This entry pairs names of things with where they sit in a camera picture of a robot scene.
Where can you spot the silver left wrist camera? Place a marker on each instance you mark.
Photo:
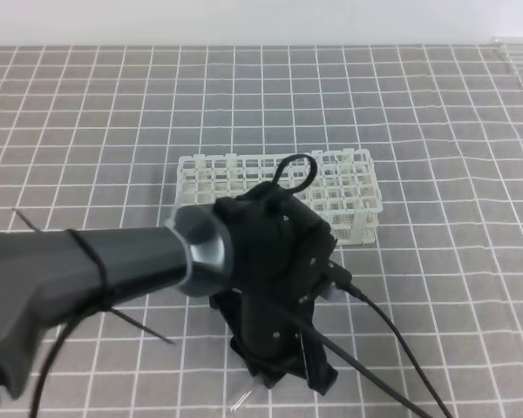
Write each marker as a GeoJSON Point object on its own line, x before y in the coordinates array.
{"type": "Point", "coordinates": [333, 293]}

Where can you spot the clear glass test tube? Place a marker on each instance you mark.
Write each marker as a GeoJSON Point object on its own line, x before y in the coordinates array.
{"type": "Point", "coordinates": [239, 402]}

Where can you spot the grey white-grid tablecloth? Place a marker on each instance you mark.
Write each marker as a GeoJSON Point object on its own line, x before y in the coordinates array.
{"type": "Point", "coordinates": [90, 137]}

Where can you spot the white plastic test tube rack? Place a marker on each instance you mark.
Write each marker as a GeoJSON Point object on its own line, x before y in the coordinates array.
{"type": "Point", "coordinates": [345, 191]}

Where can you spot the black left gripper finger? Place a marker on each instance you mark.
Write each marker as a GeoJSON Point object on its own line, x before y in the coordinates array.
{"type": "Point", "coordinates": [270, 371]}
{"type": "Point", "coordinates": [319, 374]}

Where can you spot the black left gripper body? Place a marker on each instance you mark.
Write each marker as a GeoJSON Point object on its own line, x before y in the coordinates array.
{"type": "Point", "coordinates": [281, 253]}

